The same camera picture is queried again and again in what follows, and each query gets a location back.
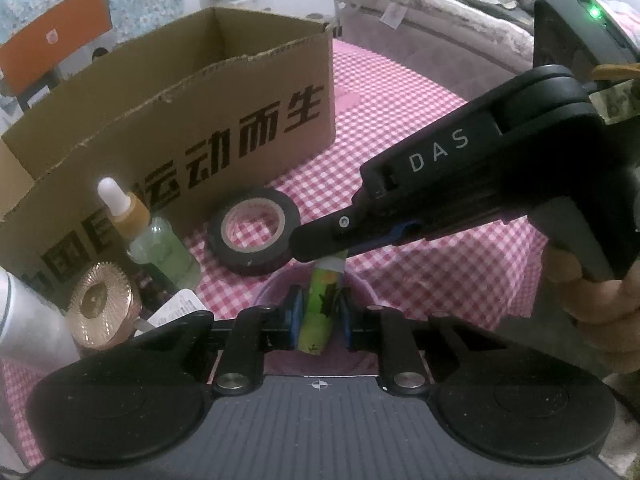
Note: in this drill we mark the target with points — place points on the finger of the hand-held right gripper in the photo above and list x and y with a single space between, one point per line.
325 237

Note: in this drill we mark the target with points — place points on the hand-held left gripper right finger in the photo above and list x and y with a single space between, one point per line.
345 320

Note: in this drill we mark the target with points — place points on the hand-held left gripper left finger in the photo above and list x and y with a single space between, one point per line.
295 312

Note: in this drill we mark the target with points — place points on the green printed tube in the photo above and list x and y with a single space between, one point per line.
317 310

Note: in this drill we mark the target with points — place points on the green dropper bottle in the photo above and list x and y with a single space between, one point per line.
160 250

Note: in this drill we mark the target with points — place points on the brown cardboard box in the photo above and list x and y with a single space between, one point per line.
200 110

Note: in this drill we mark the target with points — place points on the person's right hand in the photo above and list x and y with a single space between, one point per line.
600 315

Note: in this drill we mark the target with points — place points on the translucent pink bowl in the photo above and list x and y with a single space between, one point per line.
272 287

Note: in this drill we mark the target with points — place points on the black tape roll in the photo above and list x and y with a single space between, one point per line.
220 245

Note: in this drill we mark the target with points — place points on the pink checked tablecloth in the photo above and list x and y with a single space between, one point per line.
400 110

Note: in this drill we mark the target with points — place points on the white label packet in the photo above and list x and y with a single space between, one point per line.
175 310

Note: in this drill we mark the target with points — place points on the pinkish grey bed base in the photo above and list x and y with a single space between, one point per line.
400 45

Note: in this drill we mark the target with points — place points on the white fluffy blanket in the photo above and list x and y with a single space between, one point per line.
425 5

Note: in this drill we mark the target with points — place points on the gold lid jar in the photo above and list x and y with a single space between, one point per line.
100 310

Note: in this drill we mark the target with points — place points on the silver white bottle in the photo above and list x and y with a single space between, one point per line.
25 320

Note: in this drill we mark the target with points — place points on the orange printed appliance box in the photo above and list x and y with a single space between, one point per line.
50 35

